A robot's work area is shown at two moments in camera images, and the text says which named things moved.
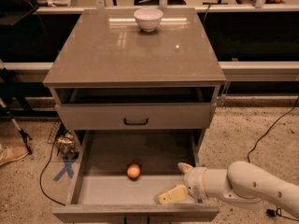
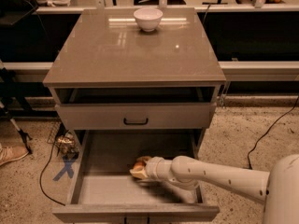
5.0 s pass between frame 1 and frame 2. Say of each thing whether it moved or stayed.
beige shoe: stayed
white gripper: moved
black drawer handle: stayed
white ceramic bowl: stayed
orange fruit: moved
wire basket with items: stayed
